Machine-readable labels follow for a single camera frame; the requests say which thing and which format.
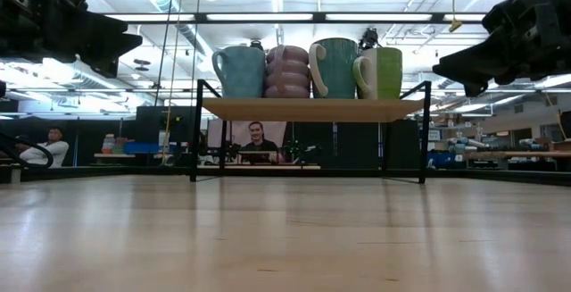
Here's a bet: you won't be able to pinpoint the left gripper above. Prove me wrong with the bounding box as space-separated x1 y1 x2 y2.
0 0 144 78

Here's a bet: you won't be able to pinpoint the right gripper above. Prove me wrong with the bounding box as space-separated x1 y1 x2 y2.
431 0 571 98

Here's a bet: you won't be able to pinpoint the green mug white handle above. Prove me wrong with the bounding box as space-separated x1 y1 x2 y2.
352 46 403 101

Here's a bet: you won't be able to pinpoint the light blue faceted mug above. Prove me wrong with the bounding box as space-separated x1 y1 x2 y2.
211 45 268 100

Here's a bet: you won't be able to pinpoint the teal mug white handle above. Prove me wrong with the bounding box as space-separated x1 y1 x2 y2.
308 37 360 100

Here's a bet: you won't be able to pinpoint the ribbed lilac mug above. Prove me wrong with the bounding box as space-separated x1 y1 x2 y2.
263 44 312 100

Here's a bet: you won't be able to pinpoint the wooden workbench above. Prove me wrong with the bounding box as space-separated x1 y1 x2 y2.
463 148 571 172

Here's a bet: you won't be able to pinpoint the stacked coloured containers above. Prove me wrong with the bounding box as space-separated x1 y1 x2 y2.
101 133 128 154

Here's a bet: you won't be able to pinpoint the black ceiling spotlight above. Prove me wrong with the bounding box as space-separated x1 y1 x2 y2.
359 27 380 51

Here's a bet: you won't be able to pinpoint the blue bin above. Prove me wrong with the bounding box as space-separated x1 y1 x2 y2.
123 142 161 155

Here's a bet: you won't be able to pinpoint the person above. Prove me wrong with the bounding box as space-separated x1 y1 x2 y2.
17 125 70 168
240 121 282 164

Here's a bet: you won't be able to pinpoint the black curved tube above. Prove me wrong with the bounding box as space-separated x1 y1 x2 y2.
0 130 54 169

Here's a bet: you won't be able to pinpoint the black overhead beam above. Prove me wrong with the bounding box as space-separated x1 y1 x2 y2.
100 12 487 24

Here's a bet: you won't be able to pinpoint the yellow hanging cord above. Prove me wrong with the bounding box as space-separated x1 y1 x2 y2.
449 0 463 33

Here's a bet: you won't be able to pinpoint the black hanging cable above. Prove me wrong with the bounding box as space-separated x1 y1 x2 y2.
153 0 178 108

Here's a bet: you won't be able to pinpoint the wooden shelf black frame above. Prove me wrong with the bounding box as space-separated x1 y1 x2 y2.
189 79 433 185

